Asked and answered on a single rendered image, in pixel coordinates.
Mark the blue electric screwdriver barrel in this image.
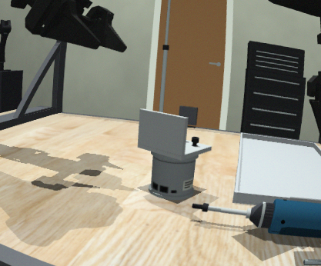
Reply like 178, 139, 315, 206
208, 199, 321, 238

